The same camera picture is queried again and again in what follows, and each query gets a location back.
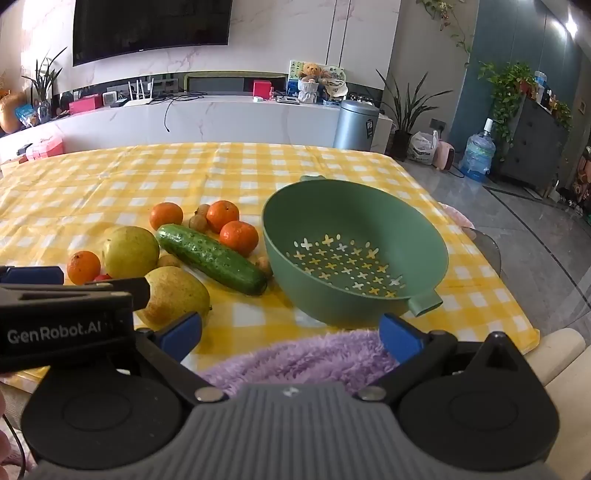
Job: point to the pink storage box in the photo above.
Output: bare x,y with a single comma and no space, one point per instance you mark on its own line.
45,148

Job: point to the small white device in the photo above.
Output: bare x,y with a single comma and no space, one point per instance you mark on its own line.
110,99

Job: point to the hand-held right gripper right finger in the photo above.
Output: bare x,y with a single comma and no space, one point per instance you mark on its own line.
399,334

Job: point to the long-leaf potted plant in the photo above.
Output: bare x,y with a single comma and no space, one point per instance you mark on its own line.
406,110

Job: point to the white router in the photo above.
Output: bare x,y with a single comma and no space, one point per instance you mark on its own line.
138,99

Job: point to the blue snack bag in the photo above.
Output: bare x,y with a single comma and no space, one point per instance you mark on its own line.
25,115

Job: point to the green colander bowl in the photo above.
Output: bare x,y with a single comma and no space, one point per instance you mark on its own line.
323,217

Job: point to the black television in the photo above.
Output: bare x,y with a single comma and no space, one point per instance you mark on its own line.
152,27

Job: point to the purple fluffy cushion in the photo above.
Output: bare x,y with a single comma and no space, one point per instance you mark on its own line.
300,360

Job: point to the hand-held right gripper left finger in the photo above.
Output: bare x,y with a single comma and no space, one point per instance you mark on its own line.
181,333

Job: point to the round glass side table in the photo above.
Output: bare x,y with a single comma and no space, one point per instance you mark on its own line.
485,251

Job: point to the brown teddy bear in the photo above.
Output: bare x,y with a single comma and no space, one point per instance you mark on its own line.
310,71

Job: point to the orchid in glass vase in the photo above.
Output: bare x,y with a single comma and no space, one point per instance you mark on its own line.
44,87

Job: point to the white fabric pot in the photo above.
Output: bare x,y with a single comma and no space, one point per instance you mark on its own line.
308,91

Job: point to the red box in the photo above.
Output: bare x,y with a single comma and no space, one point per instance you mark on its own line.
262,87

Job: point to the orange gourd ornament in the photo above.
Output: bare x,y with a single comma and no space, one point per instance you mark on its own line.
10,115

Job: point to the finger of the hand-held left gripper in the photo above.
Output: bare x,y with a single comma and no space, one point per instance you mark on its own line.
32,275
124,288

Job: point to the green cucumber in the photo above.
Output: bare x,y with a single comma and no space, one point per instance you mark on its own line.
207,258

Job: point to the colourful picture board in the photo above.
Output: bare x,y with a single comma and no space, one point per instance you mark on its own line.
295,74

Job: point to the grey drawer cabinet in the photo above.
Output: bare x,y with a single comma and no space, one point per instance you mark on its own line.
531,143

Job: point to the cream chair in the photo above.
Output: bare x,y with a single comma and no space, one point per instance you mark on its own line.
563,355

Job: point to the orange tangerine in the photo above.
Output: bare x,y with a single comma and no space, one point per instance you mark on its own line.
238,237
83,267
166,216
223,216

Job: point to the yellow checked tablecloth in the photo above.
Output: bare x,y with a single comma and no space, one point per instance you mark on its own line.
323,161

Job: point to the grey metal trash can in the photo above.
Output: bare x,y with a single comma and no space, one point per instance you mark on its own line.
354,127

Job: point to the hanging vine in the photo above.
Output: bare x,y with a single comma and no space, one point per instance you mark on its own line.
455,32

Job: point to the leafy green trailing plant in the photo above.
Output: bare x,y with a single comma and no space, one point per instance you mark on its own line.
505,87

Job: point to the red cherry tomato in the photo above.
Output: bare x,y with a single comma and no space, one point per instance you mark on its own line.
102,278

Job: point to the yellow-green pear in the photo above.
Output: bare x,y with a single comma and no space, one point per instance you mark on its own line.
130,251
178,293

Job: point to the magenta box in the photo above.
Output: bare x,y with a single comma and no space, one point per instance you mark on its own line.
84,103

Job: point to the orange cardboard box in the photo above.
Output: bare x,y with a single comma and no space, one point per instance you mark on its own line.
11,161

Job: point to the white plastic bag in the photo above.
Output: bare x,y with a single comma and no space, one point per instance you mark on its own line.
421,147

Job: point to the white marble media cabinet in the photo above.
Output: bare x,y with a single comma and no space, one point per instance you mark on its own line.
231,120

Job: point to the blue water jug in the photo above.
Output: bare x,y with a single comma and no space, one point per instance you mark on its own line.
478,154

